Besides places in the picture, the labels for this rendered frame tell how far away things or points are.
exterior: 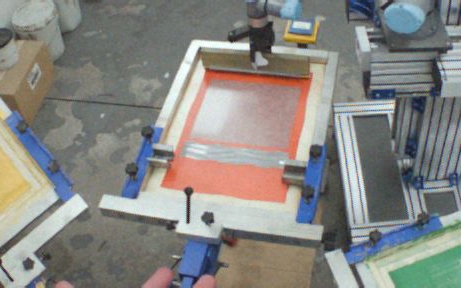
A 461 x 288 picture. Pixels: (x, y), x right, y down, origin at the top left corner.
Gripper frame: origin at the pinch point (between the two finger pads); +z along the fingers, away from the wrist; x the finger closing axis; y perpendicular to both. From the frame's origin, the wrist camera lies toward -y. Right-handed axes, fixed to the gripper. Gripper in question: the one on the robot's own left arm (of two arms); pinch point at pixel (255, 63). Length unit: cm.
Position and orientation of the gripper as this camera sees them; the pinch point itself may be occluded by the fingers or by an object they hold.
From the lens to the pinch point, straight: 230.3
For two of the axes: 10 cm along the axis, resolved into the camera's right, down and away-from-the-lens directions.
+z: 0.8, 6.4, 7.6
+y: 9.7, 1.3, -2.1
